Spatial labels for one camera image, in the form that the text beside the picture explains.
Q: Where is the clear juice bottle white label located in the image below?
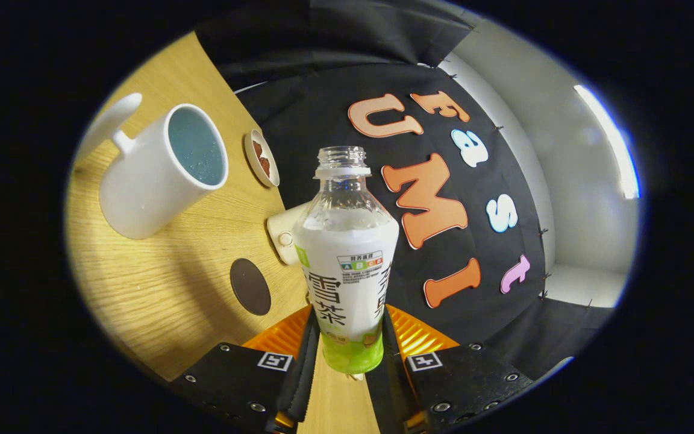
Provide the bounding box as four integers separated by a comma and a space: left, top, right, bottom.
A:
293, 146, 400, 376

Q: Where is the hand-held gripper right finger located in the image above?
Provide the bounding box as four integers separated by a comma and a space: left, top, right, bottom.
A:
364, 304, 534, 434

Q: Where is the wooden table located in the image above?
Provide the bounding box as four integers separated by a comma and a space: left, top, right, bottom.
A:
64, 31, 381, 434

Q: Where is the white cup with handle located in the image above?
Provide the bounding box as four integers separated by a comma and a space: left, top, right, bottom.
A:
79, 92, 230, 240

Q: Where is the dark brown round coaster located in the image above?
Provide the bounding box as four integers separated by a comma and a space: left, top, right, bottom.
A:
230, 258, 272, 316

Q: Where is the black backdrop cloth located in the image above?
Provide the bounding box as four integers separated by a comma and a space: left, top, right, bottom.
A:
195, 0, 616, 382

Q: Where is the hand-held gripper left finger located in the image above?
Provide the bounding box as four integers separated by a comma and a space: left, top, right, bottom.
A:
169, 304, 322, 434

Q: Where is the cream toaster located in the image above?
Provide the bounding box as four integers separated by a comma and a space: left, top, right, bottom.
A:
266, 202, 311, 266

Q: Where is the small dish with red snacks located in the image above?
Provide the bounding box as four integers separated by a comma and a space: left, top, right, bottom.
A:
244, 129, 280, 188

